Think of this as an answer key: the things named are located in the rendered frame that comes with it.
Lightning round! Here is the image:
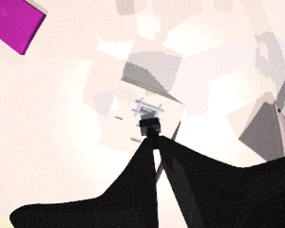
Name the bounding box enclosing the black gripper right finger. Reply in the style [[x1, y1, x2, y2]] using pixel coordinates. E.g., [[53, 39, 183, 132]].
[[157, 136, 285, 228]]

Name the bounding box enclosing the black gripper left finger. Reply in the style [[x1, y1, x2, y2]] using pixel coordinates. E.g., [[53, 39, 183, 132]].
[[9, 138, 159, 228]]

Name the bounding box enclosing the magenta flat rectangular slab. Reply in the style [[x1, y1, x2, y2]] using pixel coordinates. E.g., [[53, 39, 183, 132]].
[[0, 0, 46, 56]]

